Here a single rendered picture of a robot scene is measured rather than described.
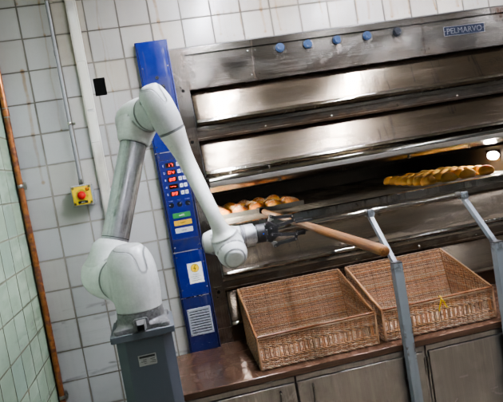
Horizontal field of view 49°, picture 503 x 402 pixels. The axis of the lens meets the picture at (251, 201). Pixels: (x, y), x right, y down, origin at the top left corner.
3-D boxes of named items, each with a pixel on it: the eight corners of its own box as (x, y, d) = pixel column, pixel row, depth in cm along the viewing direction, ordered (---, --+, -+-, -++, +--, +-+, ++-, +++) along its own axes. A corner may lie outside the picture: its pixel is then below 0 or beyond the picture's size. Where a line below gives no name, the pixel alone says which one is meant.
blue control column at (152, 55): (189, 348, 472) (144, 100, 458) (207, 344, 474) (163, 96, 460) (209, 461, 282) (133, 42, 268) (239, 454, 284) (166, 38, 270)
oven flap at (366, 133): (205, 177, 278) (198, 142, 284) (520, 123, 306) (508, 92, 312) (205, 174, 274) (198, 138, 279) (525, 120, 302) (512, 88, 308)
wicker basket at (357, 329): (243, 340, 284) (235, 288, 282) (346, 317, 292) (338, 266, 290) (259, 372, 236) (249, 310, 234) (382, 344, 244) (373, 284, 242)
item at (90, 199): (75, 206, 269) (71, 186, 268) (96, 202, 270) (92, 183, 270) (73, 207, 261) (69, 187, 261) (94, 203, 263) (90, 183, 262)
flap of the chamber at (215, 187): (210, 187, 264) (207, 193, 284) (540, 130, 292) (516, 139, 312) (209, 183, 265) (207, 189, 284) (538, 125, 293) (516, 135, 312)
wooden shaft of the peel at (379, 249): (392, 255, 141) (390, 244, 140) (381, 258, 140) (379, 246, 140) (267, 213, 309) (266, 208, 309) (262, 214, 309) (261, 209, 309)
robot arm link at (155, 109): (192, 120, 201) (172, 126, 211) (169, 73, 196) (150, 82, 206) (165, 135, 193) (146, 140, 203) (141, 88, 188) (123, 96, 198)
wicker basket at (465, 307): (350, 316, 293) (342, 266, 291) (447, 295, 301) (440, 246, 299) (385, 343, 245) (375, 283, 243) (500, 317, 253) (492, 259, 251)
